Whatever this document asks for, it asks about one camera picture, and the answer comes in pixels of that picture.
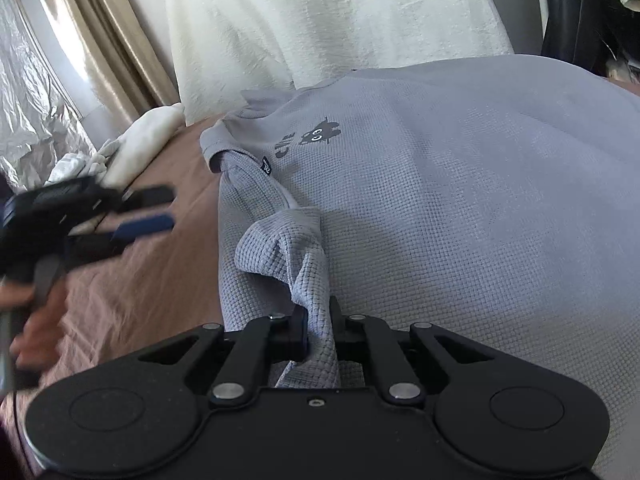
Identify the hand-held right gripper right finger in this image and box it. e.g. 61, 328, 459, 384
329, 296, 497, 405

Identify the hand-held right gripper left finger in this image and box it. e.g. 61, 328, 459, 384
135, 304, 309, 407

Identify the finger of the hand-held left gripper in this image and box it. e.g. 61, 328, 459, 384
119, 185, 177, 208
65, 212, 175, 263

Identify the grey waffle shirt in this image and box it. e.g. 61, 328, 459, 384
200, 52, 640, 480

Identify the person's left hand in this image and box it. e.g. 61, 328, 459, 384
0, 280, 69, 377

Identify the light grey folded sweatshirt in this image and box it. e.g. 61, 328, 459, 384
47, 137, 123, 183

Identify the cream folded garment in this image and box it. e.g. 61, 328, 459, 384
102, 102, 187, 188

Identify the beige curtain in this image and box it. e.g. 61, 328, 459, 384
27, 0, 181, 121

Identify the white draped cloth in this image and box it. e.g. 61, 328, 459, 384
162, 0, 516, 128

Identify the black leather garment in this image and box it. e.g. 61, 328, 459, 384
540, 0, 640, 81

